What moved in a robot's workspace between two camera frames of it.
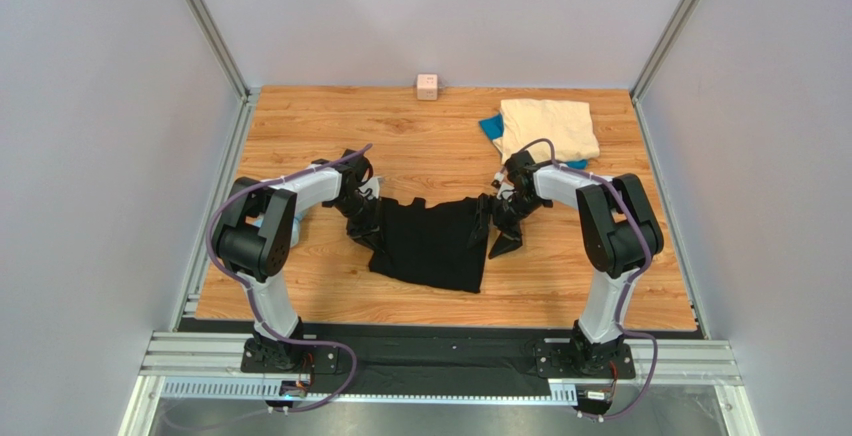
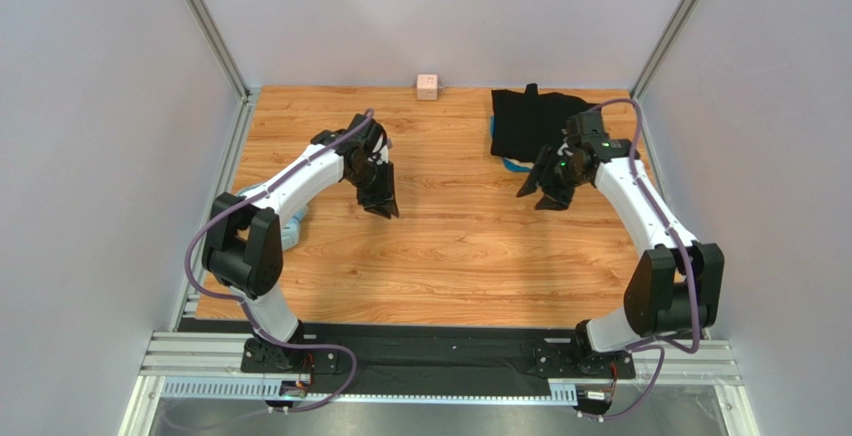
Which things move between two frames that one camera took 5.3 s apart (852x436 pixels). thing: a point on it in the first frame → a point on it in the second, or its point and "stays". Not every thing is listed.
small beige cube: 427,87 stays
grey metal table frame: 437,361 stays
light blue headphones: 296,227 stays
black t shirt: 430,244 → 522,122
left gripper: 369,231 → 381,202
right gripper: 504,217 → 555,173
